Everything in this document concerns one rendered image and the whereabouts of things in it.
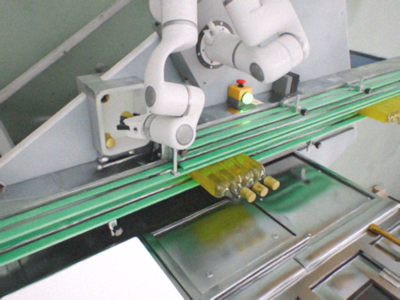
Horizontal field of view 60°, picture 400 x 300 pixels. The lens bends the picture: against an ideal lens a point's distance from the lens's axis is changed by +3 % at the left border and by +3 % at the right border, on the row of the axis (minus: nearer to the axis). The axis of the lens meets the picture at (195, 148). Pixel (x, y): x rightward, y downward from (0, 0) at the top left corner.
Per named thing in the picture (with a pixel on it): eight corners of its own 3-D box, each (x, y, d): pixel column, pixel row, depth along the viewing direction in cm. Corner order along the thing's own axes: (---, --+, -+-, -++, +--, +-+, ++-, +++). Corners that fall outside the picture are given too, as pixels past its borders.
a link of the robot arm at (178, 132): (178, 82, 74) (212, 88, 80) (154, 81, 83) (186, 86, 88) (170, 150, 76) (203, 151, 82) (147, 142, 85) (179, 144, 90)
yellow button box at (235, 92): (226, 100, 147) (238, 107, 141) (228, 84, 143) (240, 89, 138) (238, 97, 150) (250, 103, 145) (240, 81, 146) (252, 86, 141)
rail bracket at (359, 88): (341, 86, 173) (367, 95, 163) (345, 72, 169) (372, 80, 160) (346, 85, 175) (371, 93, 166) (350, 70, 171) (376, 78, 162)
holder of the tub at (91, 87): (95, 159, 120) (104, 169, 115) (84, 84, 106) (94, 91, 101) (139, 146, 129) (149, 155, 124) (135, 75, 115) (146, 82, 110)
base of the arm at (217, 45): (188, 38, 109) (216, 47, 97) (214, 9, 110) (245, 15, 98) (212, 72, 119) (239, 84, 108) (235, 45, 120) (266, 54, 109)
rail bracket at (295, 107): (277, 105, 149) (302, 117, 139) (280, 89, 145) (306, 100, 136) (284, 104, 151) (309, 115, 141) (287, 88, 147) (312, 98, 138)
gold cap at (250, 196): (239, 197, 118) (247, 204, 115) (240, 189, 116) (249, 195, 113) (246, 193, 119) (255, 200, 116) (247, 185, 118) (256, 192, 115)
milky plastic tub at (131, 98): (93, 147, 117) (103, 158, 111) (84, 83, 106) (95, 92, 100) (139, 134, 126) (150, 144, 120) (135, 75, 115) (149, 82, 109)
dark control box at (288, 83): (271, 89, 161) (285, 95, 155) (274, 72, 157) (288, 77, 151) (283, 85, 165) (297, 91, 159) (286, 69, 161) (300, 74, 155)
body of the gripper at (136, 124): (143, 146, 87) (124, 139, 95) (177, 136, 92) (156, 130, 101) (138, 117, 84) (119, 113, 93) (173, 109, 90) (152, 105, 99)
